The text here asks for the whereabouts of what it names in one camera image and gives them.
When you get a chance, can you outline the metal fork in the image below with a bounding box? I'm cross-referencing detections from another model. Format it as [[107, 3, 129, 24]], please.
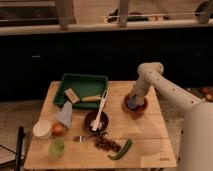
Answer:
[[73, 131, 108, 143]]

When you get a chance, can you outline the brown clay bowl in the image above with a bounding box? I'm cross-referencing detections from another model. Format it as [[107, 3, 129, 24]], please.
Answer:
[[122, 95, 148, 115]]

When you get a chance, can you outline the blue grey sponge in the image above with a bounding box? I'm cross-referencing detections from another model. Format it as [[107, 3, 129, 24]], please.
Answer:
[[126, 99, 138, 110]]

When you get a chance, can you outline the black chair frame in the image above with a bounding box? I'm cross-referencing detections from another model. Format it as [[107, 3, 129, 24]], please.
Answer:
[[0, 126, 25, 171]]

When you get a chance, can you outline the orange onion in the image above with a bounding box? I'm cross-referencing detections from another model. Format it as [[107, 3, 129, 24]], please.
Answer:
[[52, 122, 66, 136]]

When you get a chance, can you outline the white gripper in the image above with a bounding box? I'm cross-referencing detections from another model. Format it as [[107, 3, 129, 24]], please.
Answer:
[[129, 79, 151, 105]]

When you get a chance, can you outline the green plastic cup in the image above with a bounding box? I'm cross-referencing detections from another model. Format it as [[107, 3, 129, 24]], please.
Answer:
[[49, 139, 65, 157]]

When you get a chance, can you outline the grey folded cloth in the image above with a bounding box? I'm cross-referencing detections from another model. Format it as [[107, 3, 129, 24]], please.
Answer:
[[55, 101, 72, 128]]

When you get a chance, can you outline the green plastic tray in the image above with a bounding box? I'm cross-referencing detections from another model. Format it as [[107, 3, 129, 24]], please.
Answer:
[[53, 73, 108, 107]]

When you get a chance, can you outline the dark grape bunch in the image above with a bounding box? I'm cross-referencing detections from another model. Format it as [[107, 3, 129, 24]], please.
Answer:
[[95, 135, 121, 152]]

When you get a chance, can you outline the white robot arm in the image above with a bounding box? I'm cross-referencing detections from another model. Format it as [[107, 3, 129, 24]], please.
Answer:
[[130, 62, 213, 171]]

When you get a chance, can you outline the dark brown bowl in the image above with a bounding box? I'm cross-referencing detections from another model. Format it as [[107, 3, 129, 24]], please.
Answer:
[[82, 110, 110, 134]]

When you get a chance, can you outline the white paper cup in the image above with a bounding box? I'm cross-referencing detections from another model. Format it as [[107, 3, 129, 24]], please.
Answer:
[[33, 120, 52, 139]]

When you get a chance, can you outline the wooden handled brush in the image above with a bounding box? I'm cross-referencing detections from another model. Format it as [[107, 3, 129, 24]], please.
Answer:
[[81, 95, 101, 102]]

